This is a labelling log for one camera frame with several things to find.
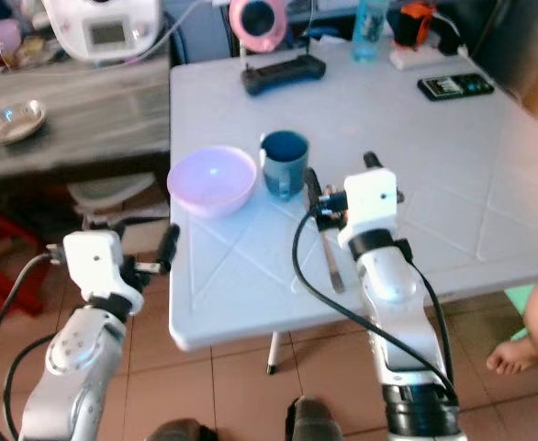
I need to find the green plastic object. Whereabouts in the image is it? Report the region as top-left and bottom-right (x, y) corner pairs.
(502, 284), (538, 319)

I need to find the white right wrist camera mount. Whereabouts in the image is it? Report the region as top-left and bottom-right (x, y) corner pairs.
(337, 167), (399, 250)

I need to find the pink plastic bowl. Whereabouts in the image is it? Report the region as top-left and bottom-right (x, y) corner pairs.
(166, 144), (259, 220)

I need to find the black flat device with display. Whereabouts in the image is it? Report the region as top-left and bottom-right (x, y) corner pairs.
(416, 72), (497, 103)

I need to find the short black left arm cable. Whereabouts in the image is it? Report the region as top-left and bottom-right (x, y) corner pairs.
(3, 334), (57, 441)

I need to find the long black right arm cable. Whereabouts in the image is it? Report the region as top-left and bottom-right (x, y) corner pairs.
(291, 208), (461, 405)

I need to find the person's bare foot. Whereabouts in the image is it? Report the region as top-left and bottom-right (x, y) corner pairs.
(486, 279), (538, 377)

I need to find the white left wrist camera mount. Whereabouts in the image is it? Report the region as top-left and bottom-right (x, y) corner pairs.
(63, 230), (135, 300)

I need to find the red plastic stool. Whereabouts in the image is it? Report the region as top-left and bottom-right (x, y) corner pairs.
(0, 209), (37, 323)

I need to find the black and orange device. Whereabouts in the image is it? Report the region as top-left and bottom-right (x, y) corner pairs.
(389, 1), (462, 55)

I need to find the pink round gadget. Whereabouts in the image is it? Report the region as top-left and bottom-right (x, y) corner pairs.
(229, 0), (289, 54)

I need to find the blue water bottle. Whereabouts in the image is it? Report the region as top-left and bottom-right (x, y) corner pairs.
(351, 0), (392, 64)

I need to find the short black arm cable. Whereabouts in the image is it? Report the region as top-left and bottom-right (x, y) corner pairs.
(403, 259), (454, 373)
(3, 334), (57, 441)

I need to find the white table leg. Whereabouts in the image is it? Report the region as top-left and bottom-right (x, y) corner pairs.
(266, 332), (285, 376)

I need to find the white kitchen appliance with screen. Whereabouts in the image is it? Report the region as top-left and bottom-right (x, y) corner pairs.
(40, 0), (161, 64)

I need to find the metal spoon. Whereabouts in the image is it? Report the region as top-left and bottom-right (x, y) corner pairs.
(309, 204), (346, 296)

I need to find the white power strip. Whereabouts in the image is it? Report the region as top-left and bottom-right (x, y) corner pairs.
(389, 45), (445, 73)

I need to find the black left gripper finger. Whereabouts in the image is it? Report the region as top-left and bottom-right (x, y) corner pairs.
(158, 222), (181, 275)

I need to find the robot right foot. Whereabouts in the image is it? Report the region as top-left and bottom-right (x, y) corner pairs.
(285, 394), (349, 441)

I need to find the blue mug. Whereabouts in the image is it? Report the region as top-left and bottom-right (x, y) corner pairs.
(258, 130), (310, 201)

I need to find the small steel bowl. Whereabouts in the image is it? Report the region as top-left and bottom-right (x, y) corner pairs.
(0, 98), (48, 149)

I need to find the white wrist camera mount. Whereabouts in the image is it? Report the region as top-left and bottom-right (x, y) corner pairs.
(337, 167), (399, 250)
(63, 230), (135, 300)

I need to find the short black right arm cable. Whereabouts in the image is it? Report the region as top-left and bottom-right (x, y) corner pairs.
(403, 259), (454, 373)

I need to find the black handheld controller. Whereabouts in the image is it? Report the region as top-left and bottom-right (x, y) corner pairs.
(241, 52), (328, 98)

